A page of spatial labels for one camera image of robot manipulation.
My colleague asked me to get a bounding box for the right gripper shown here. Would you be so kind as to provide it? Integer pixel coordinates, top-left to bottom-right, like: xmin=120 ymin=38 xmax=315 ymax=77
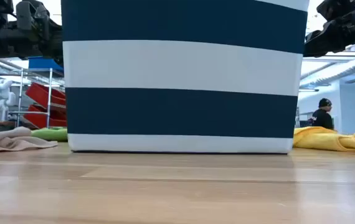
xmin=303 ymin=10 xmax=355 ymax=58

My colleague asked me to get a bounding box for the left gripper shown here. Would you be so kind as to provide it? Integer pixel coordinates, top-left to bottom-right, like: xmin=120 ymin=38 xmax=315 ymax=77
xmin=16 ymin=0 xmax=64 ymax=67

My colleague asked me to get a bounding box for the green microfibre towel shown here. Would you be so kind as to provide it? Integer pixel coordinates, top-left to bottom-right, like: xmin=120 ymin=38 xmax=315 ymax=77
xmin=31 ymin=126 xmax=69 ymax=142

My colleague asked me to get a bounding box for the yellow terry towel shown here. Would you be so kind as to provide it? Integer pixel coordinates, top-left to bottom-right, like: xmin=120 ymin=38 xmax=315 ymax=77
xmin=293 ymin=126 xmax=355 ymax=154

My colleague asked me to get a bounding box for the beige cloth towel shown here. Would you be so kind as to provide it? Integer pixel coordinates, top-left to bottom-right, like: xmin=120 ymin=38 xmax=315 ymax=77
xmin=0 ymin=126 xmax=59 ymax=153

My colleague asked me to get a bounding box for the navy white striped fabric basket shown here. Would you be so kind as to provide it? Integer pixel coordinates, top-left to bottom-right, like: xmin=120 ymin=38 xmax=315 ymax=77
xmin=60 ymin=0 xmax=310 ymax=155

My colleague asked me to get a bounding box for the blue plastic bin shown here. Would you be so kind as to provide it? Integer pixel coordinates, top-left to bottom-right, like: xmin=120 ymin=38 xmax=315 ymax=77
xmin=27 ymin=56 xmax=65 ymax=73

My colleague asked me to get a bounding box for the red plastic bin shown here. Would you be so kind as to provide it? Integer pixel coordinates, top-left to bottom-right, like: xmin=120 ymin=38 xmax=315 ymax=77
xmin=25 ymin=82 xmax=67 ymax=108
xmin=24 ymin=104 xmax=68 ymax=129

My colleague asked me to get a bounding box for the person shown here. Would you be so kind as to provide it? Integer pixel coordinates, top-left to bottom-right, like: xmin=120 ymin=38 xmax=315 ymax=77
xmin=311 ymin=98 xmax=335 ymax=131

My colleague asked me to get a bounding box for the metal wire shelf rack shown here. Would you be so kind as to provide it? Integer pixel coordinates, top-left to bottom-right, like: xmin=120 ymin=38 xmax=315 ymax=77
xmin=9 ymin=67 xmax=68 ymax=129

